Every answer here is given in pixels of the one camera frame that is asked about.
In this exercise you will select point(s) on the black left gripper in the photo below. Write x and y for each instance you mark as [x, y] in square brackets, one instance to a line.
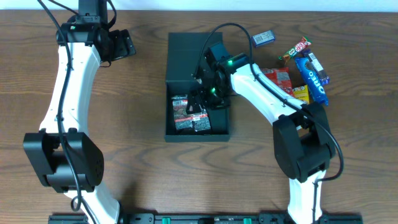
[123, 45]

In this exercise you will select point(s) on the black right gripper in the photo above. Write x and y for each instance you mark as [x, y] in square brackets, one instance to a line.
[201, 97]

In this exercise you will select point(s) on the black snack packet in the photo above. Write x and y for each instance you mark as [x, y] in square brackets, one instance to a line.
[190, 119]

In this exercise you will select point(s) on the dark green gift box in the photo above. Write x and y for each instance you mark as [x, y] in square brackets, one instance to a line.
[182, 58]

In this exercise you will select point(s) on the red snack bag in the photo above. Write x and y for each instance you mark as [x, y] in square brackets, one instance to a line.
[280, 76]

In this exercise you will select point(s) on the yellow Hacks candy bag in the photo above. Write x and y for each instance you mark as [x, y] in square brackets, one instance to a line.
[302, 93]

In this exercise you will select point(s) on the blue Oreo cookie pack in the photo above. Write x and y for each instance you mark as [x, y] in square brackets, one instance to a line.
[310, 77]

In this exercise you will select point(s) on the red green chocolate bar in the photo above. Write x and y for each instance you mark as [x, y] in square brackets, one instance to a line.
[297, 48]

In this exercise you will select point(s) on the dark blue wafer bar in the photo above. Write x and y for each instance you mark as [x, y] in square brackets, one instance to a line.
[321, 73]

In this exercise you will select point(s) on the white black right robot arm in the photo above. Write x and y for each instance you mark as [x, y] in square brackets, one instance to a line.
[303, 142]

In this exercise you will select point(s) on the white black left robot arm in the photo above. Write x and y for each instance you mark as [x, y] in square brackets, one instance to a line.
[61, 153]

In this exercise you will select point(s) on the small blue candy box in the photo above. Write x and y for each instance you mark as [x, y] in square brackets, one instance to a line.
[263, 38]

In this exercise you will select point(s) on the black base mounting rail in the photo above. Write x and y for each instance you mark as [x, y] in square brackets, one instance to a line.
[262, 218]

